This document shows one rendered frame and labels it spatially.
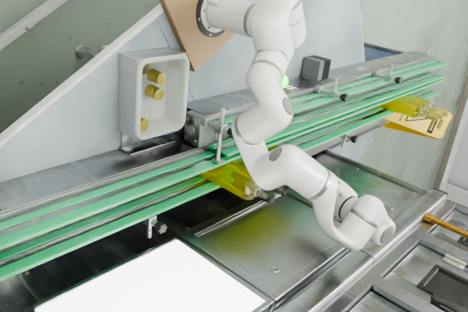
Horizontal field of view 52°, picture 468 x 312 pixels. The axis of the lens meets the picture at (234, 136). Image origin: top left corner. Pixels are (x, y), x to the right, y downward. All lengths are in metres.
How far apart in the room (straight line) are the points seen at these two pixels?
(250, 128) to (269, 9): 0.28
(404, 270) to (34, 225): 0.98
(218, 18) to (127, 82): 0.32
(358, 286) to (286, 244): 0.22
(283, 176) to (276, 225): 0.40
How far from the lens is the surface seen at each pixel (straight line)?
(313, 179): 1.07
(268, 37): 1.13
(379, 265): 1.42
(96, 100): 1.29
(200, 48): 1.45
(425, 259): 1.55
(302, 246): 1.37
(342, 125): 2.05
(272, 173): 1.06
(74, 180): 1.22
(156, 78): 1.31
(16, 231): 1.09
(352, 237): 1.19
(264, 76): 1.07
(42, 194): 1.17
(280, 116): 1.03
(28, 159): 1.25
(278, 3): 1.17
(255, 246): 1.33
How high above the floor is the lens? 1.78
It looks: 36 degrees down
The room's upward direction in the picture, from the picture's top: 115 degrees clockwise
